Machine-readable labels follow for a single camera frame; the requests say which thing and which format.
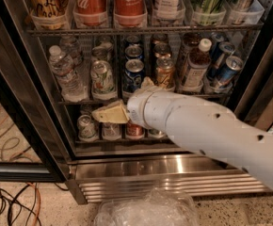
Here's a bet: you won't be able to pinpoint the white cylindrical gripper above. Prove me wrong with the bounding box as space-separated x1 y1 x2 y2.
91 76 155 129

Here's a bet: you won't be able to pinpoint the blue pepsi can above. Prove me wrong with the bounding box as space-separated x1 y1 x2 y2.
124 45 143 60
124 35 142 46
123 59 145 93

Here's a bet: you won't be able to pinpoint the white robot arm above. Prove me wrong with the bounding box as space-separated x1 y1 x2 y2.
92 82 273 190

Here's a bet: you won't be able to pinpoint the front white green can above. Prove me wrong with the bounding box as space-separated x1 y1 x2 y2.
90 60 115 94

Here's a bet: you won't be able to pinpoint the white green can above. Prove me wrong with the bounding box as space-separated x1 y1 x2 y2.
77 115 98 141
90 60 115 94
91 46 109 62

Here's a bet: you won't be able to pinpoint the bottom red can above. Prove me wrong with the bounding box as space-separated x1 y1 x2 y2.
125 121 144 139

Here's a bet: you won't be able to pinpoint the bottom silver green can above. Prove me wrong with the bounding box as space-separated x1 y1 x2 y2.
148 129 166 138

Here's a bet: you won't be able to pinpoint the front gold lacroix can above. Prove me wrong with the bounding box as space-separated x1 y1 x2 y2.
154 56 175 89

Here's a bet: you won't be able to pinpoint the bottom white green can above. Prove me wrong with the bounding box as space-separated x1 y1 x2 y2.
77 115 98 141

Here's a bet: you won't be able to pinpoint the stainless steel fridge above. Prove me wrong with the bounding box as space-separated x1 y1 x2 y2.
0 0 273 205

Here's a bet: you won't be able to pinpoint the right coca cola can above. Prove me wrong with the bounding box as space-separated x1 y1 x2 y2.
112 0 146 17

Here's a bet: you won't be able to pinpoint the coca cola can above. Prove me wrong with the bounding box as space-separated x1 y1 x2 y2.
76 0 106 26
112 0 146 17

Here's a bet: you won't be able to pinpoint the left coca cola can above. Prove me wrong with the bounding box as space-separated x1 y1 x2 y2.
76 0 106 26

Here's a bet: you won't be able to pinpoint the tilted blue can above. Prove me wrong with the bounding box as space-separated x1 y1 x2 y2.
207 41 235 81
212 56 244 89

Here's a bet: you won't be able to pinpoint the front tilted blue can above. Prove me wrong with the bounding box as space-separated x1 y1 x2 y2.
212 56 244 89

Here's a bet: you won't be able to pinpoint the open glass fridge door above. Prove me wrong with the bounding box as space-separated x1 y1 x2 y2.
0 0 70 183

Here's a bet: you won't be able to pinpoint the bottom water bottle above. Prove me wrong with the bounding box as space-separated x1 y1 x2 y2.
102 123 121 140

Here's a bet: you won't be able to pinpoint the front clear water bottle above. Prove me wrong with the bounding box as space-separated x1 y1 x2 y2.
49 45 88 103

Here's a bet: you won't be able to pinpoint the clear water bottle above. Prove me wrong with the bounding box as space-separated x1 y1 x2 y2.
59 36 83 66
49 45 88 103

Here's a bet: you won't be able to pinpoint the white capped brown drink bottle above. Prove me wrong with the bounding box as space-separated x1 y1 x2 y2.
180 39 212 89

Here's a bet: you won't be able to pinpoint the rear clear water bottle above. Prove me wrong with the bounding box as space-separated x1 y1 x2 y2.
59 36 83 66

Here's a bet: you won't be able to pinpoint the rear brown drink bottle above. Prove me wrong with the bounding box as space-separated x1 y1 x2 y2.
176 32 201 73

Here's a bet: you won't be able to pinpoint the clear plastic bag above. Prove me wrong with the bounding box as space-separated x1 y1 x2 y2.
93 187 200 226

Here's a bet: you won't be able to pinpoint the orange cable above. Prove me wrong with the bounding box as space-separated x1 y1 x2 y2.
26 182 42 226

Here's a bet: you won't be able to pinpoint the black cables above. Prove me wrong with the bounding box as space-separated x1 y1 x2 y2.
0 182 70 226

